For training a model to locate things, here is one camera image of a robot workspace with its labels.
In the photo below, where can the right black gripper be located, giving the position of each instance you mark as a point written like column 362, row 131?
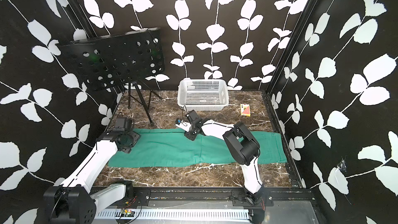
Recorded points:
column 191, row 137

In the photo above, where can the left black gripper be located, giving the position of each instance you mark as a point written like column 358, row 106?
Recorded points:
column 136, row 136

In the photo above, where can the green long pants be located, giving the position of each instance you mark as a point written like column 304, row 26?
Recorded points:
column 170, row 148

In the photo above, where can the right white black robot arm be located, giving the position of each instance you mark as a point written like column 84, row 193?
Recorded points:
column 242, row 145

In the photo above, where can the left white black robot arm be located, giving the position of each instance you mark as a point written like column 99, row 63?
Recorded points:
column 71, row 202

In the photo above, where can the white plastic mesh basket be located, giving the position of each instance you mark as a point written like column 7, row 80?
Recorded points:
column 203, row 94

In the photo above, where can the small orange card box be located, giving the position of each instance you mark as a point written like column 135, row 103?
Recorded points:
column 245, row 110

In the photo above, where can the small green circuit board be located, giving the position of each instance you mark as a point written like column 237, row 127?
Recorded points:
column 127, row 213

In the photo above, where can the black perforated music stand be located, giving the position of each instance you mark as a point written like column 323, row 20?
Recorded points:
column 116, row 60

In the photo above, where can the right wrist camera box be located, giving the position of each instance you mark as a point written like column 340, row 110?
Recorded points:
column 193, row 117

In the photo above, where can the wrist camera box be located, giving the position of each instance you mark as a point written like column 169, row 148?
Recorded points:
column 193, row 117
column 123, row 124

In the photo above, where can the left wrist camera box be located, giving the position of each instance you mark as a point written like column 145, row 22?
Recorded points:
column 123, row 124

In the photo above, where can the black front mounting rail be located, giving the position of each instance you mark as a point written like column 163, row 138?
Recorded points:
column 270, row 196

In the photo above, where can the white slotted cable duct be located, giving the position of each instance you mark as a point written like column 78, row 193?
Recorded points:
column 238, row 215

